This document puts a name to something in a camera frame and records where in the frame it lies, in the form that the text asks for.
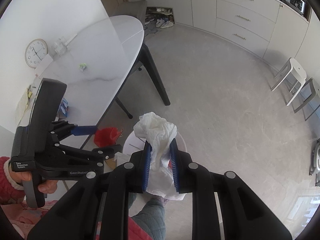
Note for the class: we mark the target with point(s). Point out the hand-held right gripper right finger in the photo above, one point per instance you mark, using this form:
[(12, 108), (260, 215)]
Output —
[(175, 170)]

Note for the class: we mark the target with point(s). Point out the yellow notepad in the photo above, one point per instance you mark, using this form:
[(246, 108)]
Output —
[(22, 105)]

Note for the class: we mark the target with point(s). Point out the grey wheeled appliance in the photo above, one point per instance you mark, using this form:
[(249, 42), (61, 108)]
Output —
[(316, 160)]

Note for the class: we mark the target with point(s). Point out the person's left forearm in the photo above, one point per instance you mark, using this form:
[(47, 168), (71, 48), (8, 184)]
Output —
[(6, 175)]

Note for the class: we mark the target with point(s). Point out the silver countertop appliance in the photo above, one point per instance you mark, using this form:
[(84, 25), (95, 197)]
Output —
[(296, 1)]

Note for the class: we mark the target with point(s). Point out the green paper ball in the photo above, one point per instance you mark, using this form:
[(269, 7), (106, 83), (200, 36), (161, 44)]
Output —
[(83, 67)]

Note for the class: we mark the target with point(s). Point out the blue patterned packet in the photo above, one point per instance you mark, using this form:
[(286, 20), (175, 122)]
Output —
[(64, 107)]

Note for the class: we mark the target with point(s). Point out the pink printed clothing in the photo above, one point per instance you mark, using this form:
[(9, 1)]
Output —
[(22, 215)]

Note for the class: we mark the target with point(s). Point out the red wrapper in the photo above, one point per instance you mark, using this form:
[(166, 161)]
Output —
[(106, 136)]

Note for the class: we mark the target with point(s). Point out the yellow sticky notes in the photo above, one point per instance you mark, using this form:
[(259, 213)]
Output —
[(29, 94)]

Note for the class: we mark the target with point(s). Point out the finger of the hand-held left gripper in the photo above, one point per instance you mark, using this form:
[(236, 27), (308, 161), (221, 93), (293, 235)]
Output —
[(110, 151), (85, 130)]

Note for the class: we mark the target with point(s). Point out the grey stool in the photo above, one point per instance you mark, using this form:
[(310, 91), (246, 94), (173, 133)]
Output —
[(308, 87)]

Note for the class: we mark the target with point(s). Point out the white plastic strip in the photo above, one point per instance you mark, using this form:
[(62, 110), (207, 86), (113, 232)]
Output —
[(72, 38)]

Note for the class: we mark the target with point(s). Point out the white stool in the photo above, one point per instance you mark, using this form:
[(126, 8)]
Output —
[(297, 70)]

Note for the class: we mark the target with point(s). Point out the white pink trash bin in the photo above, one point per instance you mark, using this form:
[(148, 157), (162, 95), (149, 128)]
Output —
[(130, 142)]

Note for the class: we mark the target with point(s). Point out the white card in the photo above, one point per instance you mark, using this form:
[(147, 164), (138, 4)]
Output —
[(45, 62)]

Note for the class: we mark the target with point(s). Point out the grey drawer cabinet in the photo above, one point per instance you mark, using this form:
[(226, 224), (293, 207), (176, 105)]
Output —
[(250, 10)]

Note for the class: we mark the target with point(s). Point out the person's left hand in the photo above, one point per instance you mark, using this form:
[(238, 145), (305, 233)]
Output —
[(48, 187)]

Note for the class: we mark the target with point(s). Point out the grey quilted pants leg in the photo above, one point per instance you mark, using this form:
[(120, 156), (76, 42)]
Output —
[(152, 217)]

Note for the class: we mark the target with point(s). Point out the tall grey cabinet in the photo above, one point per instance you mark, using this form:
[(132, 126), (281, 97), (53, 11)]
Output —
[(180, 2)]

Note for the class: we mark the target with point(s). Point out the pile of shoes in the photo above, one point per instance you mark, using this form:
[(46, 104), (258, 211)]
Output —
[(163, 23)]

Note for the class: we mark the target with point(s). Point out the round wall clock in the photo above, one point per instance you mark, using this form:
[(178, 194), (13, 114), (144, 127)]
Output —
[(36, 53)]

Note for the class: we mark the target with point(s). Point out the white tissue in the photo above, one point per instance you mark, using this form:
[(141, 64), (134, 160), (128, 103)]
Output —
[(155, 127)]

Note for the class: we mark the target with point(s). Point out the red jacket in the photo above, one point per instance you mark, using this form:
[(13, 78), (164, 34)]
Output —
[(140, 231)]

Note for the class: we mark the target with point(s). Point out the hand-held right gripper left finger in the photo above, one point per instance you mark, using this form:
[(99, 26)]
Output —
[(147, 170)]

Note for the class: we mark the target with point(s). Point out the black table legs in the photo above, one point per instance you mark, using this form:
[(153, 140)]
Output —
[(156, 75)]

